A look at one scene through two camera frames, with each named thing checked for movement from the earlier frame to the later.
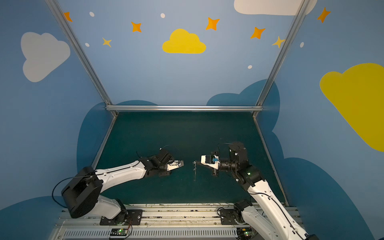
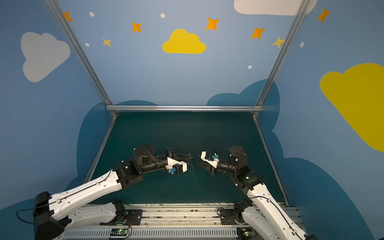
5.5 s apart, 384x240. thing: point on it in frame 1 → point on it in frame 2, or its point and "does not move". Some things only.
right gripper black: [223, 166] does not move
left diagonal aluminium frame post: [81, 53] does not move
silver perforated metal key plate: [195, 167] → [189, 162]
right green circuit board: [244, 233] does not move
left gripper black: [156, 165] → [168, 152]
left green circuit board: [119, 232] does not move
